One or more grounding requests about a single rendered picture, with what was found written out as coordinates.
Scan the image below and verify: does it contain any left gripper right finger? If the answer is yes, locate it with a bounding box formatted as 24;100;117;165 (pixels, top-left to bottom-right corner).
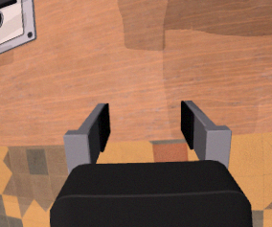
180;101;232;170

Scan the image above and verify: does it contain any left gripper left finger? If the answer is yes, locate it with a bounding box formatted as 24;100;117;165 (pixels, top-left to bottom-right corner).
63;102;110;174

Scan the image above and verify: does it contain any grey metal mounting plate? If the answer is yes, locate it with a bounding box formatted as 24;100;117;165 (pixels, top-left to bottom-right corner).
0;0;36;55

